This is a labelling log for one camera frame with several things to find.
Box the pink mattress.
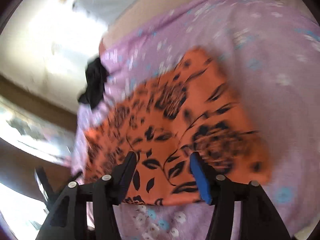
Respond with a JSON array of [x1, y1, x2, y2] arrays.
[[99, 0, 193, 55]]

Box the orange black floral garment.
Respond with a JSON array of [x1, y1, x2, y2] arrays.
[[85, 47, 271, 205]]

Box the purple floral bedsheet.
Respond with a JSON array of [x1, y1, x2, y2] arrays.
[[73, 0, 319, 239]]

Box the dark wooden glass door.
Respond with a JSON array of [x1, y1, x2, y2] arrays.
[[1, 77, 76, 200]]

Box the black crumpled garment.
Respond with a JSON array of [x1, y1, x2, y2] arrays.
[[78, 57, 110, 109]]

